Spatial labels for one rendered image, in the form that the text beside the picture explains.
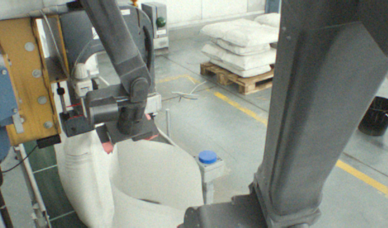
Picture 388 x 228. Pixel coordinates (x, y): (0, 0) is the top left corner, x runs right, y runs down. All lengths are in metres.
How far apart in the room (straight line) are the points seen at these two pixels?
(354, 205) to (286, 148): 2.16
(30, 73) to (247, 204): 0.64
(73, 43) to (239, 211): 0.63
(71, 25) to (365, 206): 2.03
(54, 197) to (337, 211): 1.62
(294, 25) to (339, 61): 0.03
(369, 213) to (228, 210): 1.98
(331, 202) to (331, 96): 2.19
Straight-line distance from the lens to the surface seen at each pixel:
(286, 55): 0.20
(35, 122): 0.97
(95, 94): 0.73
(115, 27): 0.64
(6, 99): 0.68
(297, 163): 0.28
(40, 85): 0.94
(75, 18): 0.91
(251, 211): 0.46
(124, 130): 0.80
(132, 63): 0.67
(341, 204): 2.39
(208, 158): 1.12
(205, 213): 0.44
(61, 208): 1.76
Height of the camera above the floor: 1.49
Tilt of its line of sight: 27 degrees down
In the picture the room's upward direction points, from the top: 1 degrees counter-clockwise
